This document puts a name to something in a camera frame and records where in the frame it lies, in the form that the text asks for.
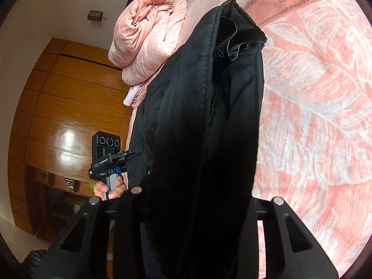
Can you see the black padded jacket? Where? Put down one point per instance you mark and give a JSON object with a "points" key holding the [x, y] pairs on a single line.
{"points": [[203, 122]]}

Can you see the light pink knitted cloth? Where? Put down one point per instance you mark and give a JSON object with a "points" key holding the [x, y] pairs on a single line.
{"points": [[132, 96]]}

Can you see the person's left hand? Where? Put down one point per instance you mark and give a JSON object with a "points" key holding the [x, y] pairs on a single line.
{"points": [[116, 189]]}

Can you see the wooden wardrobe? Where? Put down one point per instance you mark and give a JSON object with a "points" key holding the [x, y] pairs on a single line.
{"points": [[72, 107]]}

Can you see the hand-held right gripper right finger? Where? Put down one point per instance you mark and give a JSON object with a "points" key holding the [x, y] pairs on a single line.
{"points": [[279, 218]]}

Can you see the folded pink quilt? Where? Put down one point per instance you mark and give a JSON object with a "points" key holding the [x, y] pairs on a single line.
{"points": [[148, 35]]}

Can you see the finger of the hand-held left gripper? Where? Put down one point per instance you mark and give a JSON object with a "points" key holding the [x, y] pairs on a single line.
{"points": [[133, 151]]}

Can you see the pink floral bed blanket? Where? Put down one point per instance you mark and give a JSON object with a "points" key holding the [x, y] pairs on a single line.
{"points": [[305, 107]]}

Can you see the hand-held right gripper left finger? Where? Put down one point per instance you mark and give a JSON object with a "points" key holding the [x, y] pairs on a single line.
{"points": [[128, 218]]}

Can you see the dark ribbed object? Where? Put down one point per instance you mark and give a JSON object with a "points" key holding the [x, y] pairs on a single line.
{"points": [[35, 263]]}

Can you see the brown wall fixture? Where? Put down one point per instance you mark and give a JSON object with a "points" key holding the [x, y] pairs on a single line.
{"points": [[95, 15]]}

